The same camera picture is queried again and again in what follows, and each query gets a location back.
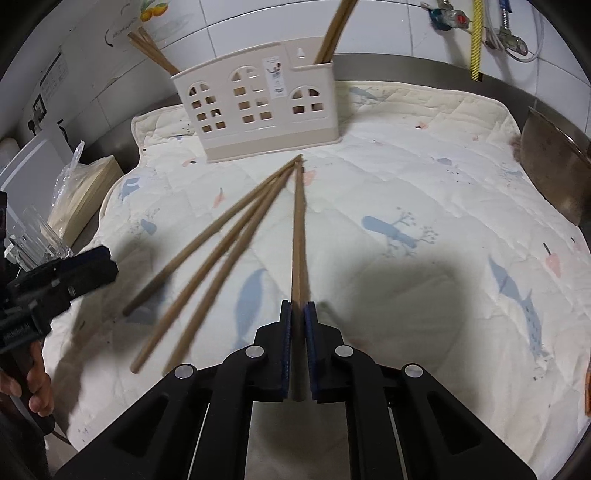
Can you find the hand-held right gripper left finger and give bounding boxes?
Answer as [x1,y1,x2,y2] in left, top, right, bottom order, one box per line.
[54,300,294,480]

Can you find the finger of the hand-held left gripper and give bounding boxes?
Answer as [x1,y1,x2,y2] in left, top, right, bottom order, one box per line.
[54,246,119,299]

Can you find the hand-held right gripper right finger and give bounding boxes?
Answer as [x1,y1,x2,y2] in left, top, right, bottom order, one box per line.
[302,301,539,480]

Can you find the brown wooden chopstick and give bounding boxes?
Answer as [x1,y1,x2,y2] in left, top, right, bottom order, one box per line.
[290,167,308,401]
[137,27,182,75]
[316,0,347,64]
[127,33,175,75]
[122,154,304,317]
[161,175,293,376]
[325,0,360,64]
[130,162,298,374]

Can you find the beige plastic utensil holder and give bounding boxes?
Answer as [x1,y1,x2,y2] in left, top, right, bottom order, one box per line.
[170,41,344,164]

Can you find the person's left hand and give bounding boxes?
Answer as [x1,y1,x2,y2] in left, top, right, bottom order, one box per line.
[0,355,54,416]

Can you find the clear glass mug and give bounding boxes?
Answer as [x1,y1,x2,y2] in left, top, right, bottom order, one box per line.
[8,204,75,271]

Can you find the beige paper pack plastic wrap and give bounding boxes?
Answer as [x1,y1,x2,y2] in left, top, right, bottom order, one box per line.
[47,140,126,246]

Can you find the white roll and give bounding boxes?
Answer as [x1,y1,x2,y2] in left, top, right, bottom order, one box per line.
[0,137,25,172]

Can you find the cream printed quilted mat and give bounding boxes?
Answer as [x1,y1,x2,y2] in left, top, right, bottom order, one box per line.
[44,80,591,480]

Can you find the stainless steel pot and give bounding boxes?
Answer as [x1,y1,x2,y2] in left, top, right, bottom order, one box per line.
[518,106,591,228]

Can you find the black wall socket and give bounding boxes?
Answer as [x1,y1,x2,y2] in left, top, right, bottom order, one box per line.
[27,98,48,131]

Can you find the white wall label sheet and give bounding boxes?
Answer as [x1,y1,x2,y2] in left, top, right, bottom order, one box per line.
[38,50,71,89]

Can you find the yellow gas hose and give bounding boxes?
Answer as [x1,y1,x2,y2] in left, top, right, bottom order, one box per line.
[469,0,484,80]

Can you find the metal wall valve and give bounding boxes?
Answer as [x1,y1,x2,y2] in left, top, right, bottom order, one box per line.
[428,4,472,32]
[484,27,530,55]

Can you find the braided metal hose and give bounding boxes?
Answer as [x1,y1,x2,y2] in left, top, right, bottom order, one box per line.
[495,0,514,38]

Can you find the white hose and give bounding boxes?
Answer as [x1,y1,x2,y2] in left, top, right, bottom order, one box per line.
[507,0,546,62]

